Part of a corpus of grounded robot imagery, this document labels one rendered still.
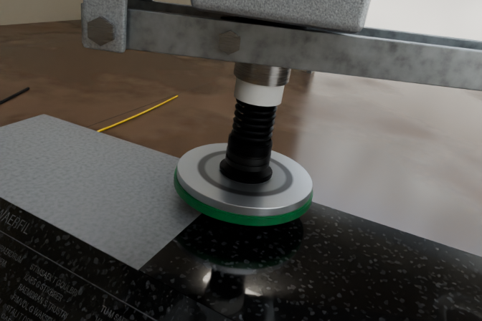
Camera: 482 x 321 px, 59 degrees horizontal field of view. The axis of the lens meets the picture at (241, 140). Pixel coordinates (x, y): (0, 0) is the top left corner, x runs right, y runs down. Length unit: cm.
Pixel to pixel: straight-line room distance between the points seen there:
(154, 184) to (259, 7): 36
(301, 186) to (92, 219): 31
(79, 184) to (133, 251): 19
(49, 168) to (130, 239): 23
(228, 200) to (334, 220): 20
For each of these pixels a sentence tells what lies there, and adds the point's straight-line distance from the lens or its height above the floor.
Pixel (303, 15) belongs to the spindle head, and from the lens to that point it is 49.
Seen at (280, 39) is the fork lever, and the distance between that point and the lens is 54.
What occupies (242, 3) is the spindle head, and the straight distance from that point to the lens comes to 49.
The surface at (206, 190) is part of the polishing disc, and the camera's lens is 60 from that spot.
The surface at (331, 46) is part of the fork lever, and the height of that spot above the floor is 112.
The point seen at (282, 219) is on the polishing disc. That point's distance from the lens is 60.
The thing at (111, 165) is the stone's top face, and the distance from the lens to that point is 77.
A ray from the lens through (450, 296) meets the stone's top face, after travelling 65.
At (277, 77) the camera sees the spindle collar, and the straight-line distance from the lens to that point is 58.
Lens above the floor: 121
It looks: 23 degrees down
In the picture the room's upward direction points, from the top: 9 degrees clockwise
